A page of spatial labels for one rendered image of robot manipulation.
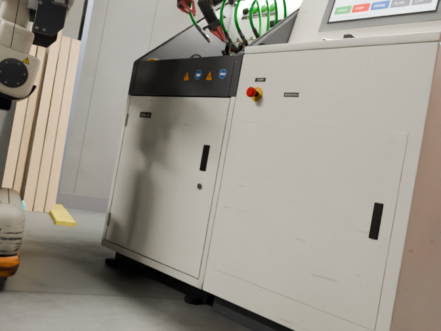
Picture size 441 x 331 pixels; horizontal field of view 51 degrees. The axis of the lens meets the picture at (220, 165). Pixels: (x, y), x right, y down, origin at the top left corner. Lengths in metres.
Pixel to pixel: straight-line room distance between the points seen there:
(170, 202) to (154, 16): 2.56
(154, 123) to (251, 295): 0.87
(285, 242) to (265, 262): 0.11
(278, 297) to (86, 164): 2.71
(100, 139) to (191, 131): 2.19
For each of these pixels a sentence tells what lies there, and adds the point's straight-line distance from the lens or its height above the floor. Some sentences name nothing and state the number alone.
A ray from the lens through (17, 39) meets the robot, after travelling 1.86.
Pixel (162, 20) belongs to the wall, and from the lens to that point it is 4.24.
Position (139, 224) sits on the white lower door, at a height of 0.22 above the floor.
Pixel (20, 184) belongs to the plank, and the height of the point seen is 0.17.
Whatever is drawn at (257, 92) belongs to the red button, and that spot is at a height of 0.81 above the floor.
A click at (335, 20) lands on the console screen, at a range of 1.90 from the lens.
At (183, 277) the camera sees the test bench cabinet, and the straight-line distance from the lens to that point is 1.84.
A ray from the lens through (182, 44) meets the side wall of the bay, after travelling 2.44.
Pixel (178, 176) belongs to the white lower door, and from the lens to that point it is 1.89.
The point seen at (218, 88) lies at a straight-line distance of 1.81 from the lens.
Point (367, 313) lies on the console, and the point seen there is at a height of 0.20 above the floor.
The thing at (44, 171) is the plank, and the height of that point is 0.29.
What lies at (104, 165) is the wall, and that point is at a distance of 4.01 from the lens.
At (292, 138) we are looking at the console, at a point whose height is 0.65.
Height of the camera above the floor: 0.51
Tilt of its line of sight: 1 degrees up
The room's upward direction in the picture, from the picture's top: 10 degrees clockwise
